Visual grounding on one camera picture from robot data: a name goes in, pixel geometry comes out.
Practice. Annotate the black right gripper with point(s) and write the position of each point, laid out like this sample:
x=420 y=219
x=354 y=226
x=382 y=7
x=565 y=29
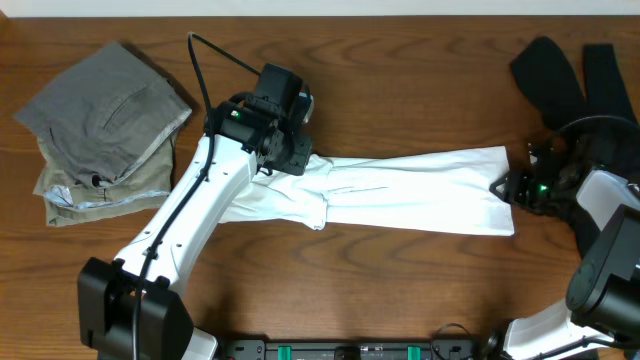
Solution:
x=515 y=191

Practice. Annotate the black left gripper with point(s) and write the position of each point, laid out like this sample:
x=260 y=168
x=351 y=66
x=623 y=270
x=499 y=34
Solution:
x=296 y=156

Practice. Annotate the white t-shirt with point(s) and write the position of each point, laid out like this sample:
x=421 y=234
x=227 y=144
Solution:
x=445 y=192

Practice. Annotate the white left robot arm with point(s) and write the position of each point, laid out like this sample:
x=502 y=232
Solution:
x=131 y=307

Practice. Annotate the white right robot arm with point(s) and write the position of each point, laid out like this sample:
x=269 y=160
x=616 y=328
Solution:
x=601 y=306

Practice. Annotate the black garment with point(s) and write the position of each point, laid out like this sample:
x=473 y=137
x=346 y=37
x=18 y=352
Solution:
x=590 y=120

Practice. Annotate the beige folded shorts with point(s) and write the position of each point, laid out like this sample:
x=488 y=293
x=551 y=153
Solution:
x=69 y=202

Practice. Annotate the grey folded trousers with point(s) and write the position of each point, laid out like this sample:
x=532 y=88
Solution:
x=105 y=116

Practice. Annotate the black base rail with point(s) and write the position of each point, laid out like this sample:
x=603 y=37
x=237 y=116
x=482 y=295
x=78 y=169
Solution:
x=438 y=349

